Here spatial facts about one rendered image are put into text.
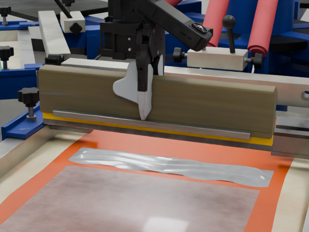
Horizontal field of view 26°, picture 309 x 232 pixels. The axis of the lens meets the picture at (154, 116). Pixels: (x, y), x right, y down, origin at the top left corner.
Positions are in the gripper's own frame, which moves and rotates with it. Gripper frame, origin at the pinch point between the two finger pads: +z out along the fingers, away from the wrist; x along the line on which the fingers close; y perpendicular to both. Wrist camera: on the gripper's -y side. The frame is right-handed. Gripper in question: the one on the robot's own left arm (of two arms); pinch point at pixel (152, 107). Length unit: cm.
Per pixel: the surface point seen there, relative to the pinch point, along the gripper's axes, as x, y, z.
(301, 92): -37.8, -19.4, 6.6
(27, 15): -131, 93, 14
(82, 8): -150, 79, 14
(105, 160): -6.3, 10.8, 13.0
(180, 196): 2.3, -5.6, 13.5
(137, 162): -7.3, 5.1, 13.0
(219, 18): -67, 4, -2
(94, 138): -17.2, 17.4, 13.5
